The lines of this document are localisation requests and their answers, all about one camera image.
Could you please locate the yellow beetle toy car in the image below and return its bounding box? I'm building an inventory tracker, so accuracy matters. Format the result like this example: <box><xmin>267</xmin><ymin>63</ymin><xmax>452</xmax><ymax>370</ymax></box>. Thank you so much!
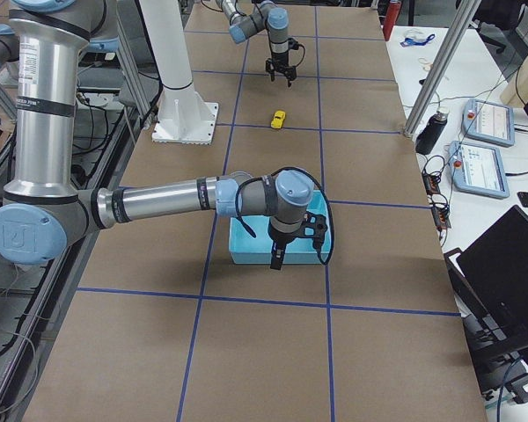
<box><xmin>270</xmin><ymin>110</ymin><xmax>286</xmax><ymax>130</ymax></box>

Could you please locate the light blue plastic bin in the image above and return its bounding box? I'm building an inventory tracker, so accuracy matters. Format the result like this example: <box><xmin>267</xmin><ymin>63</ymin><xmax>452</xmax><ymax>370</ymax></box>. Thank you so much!
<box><xmin>229</xmin><ymin>215</ymin><xmax>320</xmax><ymax>266</ymax></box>

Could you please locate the blue lanyard badge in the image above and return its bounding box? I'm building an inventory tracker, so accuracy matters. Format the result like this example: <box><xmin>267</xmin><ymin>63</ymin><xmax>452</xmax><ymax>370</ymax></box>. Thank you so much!
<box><xmin>400</xmin><ymin>28</ymin><xmax>436</xmax><ymax>47</ymax></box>

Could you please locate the orange black usb hub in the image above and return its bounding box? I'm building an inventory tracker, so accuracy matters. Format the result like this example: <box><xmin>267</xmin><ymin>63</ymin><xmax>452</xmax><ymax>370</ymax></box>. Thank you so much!
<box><xmin>422</xmin><ymin>171</ymin><xmax>451</xmax><ymax>232</ymax></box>

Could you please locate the teach pendant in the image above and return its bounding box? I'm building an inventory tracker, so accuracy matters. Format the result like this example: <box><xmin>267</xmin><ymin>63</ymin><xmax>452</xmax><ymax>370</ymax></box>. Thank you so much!
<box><xmin>448</xmin><ymin>141</ymin><xmax>510</xmax><ymax>199</ymax></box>
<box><xmin>462</xmin><ymin>98</ymin><xmax>515</xmax><ymax>148</ymax></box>

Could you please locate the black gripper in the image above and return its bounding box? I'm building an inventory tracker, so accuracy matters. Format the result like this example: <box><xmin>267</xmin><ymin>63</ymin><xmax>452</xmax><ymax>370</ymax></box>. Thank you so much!
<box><xmin>268</xmin><ymin>228</ymin><xmax>296</xmax><ymax>270</ymax></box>
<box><xmin>265</xmin><ymin>52</ymin><xmax>297</xmax><ymax>87</ymax></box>

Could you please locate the black laptop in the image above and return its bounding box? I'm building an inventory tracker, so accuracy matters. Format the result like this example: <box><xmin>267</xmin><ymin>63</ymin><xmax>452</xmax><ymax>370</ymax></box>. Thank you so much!
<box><xmin>444</xmin><ymin>206</ymin><xmax>528</xmax><ymax>404</ymax></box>

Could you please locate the lower teach pendant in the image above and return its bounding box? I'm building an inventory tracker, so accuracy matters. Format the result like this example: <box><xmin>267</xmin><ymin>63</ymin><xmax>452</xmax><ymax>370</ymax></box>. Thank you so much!
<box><xmin>448</xmin><ymin>141</ymin><xmax>510</xmax><ymax>199</ymax></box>

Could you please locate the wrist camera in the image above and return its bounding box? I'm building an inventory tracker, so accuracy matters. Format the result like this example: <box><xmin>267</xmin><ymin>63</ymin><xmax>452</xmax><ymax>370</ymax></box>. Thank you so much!
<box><xmin>302</xmin><ymin>212</ymin><xmax>328</xmax><ymax>252</ymax></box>
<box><xmin>288</xmin><ymin>37</ymin><xmax>300</xmax><ymax>51</ymax></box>

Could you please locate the black water bottle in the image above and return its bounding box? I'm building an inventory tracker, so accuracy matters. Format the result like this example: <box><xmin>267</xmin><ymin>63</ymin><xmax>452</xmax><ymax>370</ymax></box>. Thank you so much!
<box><xmin>415</xmin><ymin>106</ymin><xmax>449</xmax><ymax>155</ymax></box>

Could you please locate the white camera stand column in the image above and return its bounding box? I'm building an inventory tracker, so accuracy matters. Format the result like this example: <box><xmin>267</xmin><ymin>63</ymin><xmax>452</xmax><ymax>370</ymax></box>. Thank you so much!
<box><xmin>139</xmin><ymin>0</ymin><xmax>219</xmax><ymax>144</ymax></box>

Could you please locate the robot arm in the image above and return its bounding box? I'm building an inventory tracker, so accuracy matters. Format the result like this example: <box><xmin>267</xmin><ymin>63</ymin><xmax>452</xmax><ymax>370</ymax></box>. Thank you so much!
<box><xmin>0</xmin><ymin>1</ymin><xmax>318</xmax><ymax>270</ymax></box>
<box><xmin>201</xmin><ymin>1</ymin><xmax>305</xmax><ymax>87</ymax></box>

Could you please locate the upper teach pendant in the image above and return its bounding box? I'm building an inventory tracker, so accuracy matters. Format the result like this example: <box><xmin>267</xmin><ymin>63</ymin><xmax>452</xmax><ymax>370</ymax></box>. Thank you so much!
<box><xmin>462</xmin><ymin>98</ymin><xmax>515</xmax><ymax>148</ymax></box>

